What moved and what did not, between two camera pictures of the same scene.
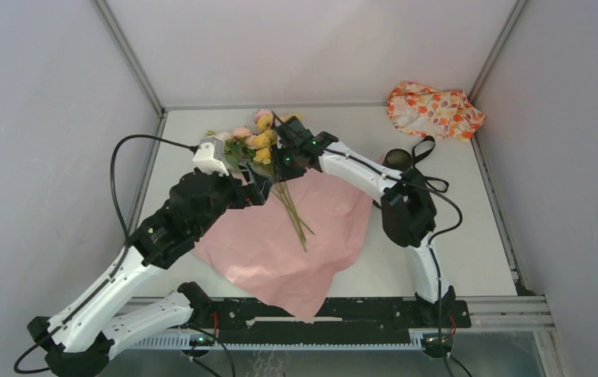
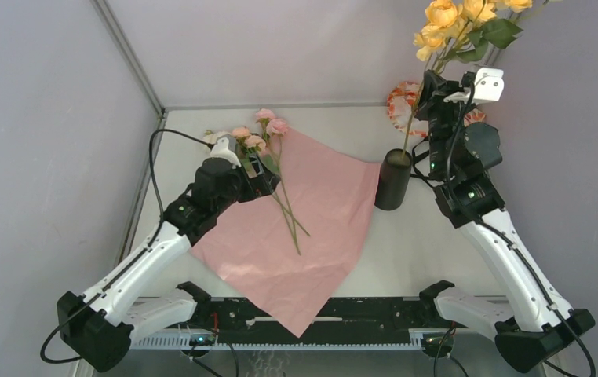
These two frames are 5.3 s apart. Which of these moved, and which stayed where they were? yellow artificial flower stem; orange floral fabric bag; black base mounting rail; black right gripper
Moved: black right gripper; yellow artificial flower stem
Stayed: black base mounting rail; orange floral fabric bag
